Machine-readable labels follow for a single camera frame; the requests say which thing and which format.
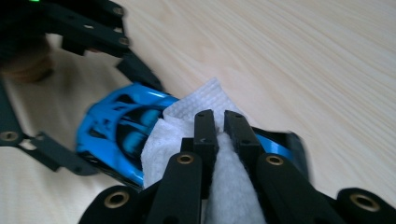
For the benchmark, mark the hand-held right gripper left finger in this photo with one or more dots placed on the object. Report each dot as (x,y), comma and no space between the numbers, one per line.
(205,133)

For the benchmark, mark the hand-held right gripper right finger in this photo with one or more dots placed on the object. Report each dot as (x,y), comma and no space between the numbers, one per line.
(243,137)

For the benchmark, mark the white cloth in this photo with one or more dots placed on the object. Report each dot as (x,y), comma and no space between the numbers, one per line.
(174,137)

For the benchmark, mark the black toy car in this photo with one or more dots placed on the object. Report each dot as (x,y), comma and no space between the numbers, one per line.
(115,130)

